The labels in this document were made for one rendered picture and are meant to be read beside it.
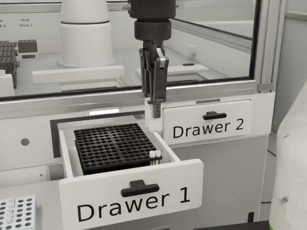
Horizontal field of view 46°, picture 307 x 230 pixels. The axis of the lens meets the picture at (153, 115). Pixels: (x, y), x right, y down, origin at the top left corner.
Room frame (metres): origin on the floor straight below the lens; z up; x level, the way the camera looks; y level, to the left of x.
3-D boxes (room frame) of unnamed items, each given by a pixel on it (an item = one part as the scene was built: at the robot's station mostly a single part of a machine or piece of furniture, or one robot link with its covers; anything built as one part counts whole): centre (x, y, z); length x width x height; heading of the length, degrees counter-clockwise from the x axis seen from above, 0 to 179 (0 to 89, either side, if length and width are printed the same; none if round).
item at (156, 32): (0.75, 0.00, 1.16); 0.08 x 0.07 x 0.09; 17
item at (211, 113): (1.01, -0.18, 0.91); 0.07 x 0.04 x 0.01; 108
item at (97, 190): (0.63, 0.04, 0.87); 0.29 x 0.02 x 0.11; 108
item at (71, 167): (0.83, 0.10, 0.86); 0.40 x 0.26 x 0.06; 18
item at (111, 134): (0.82, 0.10, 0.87); 0.22 x 0.18 x 0.06; 18
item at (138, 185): (0.61, 0.03, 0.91); 0.07 x 0.04 x 0.01; 108
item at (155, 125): (0.73, 0.00, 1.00); 0.03 x 0.01 x 0.07; 107
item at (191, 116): (1.03, -0.17, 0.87); 0.29 x 0.02 x 0.11; 108
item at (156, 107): (0.72, -0.01, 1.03); 0.03 x 0.01 x 0.05; 17
